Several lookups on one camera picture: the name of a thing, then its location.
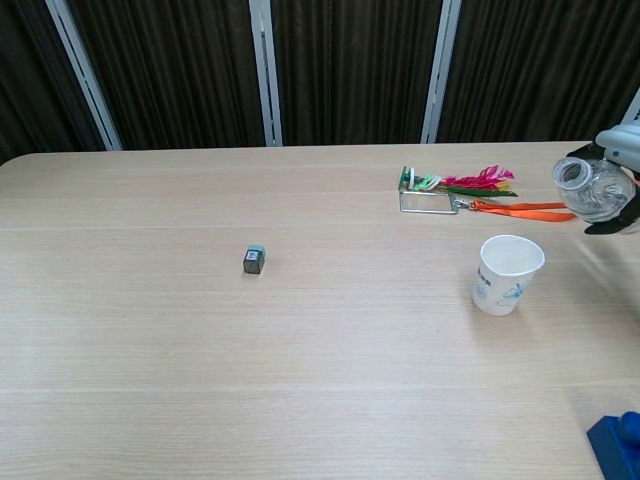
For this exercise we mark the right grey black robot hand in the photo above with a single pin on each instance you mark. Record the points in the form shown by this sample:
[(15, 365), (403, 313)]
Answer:
[(625, 142)]

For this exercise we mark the transparent plastic water bottle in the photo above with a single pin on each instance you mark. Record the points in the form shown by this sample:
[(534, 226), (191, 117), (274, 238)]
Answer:
[(600, 192)]

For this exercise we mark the white paper cup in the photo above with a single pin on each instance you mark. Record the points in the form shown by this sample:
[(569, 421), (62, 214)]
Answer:
[(505, 285)]

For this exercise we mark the dark fabric partition panel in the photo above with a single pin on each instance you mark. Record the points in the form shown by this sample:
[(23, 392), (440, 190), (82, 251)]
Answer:
[(30, 70), (540, 65), (175, 70), (350, 70)]

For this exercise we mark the pink green feather shuttlecock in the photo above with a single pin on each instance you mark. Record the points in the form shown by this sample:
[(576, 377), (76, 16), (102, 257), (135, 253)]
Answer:
[(480, 180)]

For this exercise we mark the clear badge holder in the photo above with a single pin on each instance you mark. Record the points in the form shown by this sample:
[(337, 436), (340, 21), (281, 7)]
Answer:
[(427, 202)]

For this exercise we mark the blue block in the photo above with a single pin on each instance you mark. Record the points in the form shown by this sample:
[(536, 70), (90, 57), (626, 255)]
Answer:
[(612, 445)]

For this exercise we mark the small green grey cube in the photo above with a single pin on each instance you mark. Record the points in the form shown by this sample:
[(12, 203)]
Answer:
[(254, 260)]

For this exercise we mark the grey metal partition post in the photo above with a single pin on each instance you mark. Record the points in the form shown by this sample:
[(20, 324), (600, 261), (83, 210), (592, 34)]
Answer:
[(634, 107), (82, 70), (440, 75), (266, 70)]

